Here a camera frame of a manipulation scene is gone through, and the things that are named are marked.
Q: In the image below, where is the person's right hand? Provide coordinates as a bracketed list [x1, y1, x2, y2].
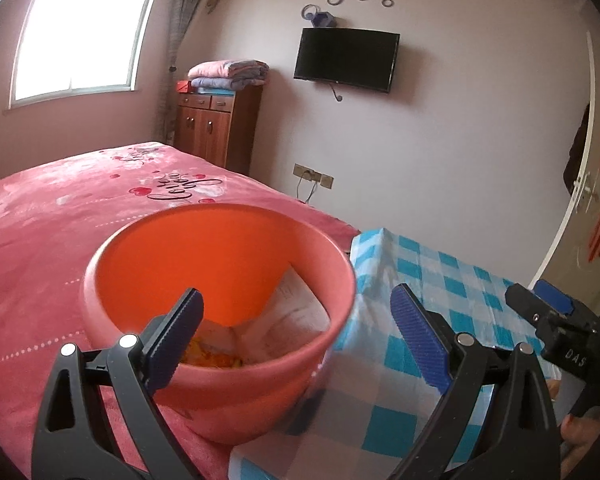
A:
[559, 407, 600, 461]

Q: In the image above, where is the window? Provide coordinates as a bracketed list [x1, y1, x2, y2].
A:
[7, 0, 162, 110]

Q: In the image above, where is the grey curtain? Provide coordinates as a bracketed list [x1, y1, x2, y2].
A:
[152, 0, 218, 146]

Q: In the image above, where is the brown wooden cabinet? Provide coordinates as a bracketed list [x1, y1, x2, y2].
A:
[174, 84, 263, 177]

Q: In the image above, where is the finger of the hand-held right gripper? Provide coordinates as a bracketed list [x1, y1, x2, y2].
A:
[505, 283, 548, 333]
[534, 279, 577, 317]

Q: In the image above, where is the dark hanging garment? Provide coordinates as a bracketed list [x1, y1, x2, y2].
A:
[562, 102, 593, 196]

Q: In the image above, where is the white door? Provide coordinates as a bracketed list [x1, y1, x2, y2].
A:
[527, 30, 600, 321]

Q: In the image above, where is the metal door handle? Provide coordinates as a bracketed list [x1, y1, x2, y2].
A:
[572, 172, 600, 208]

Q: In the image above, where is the blue wall ornament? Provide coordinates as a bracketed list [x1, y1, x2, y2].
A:
[302, 4, 338, 29]

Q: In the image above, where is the thin socket cable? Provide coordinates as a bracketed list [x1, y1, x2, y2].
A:
[296, 170, 320, 205]

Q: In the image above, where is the white blue packet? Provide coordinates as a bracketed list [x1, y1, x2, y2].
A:
[232, 262, 331, 366]

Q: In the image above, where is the wall socket strip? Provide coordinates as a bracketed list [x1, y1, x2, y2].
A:
[293, 162, 335, 190]

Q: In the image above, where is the pink printed blanket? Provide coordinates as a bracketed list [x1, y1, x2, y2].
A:
[0, 141, 363, 480]

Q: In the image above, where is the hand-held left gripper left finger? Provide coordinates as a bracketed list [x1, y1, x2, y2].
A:
[30, 287, 206, 480]

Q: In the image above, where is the gold foil wrapper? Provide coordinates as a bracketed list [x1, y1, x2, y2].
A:
[180, 337, 246, 368]

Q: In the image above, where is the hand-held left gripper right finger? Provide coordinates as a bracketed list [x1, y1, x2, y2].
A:
[387, 282, 563, 480]

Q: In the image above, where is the black wall television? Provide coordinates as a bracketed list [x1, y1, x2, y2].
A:
[293, 27, 401, 94]

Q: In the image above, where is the orange plastic bucket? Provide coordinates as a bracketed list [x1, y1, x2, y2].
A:
[80, 203, 358, 446]

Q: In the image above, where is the pink folded blanket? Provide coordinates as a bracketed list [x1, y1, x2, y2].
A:
[186, 60, 271, 81]

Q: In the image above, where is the blue white checkered cloth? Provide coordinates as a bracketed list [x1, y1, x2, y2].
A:
[227, 227, 566, 480]

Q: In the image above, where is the blue folded blanket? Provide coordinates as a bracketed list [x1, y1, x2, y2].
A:
[189, 75, 270, 94]

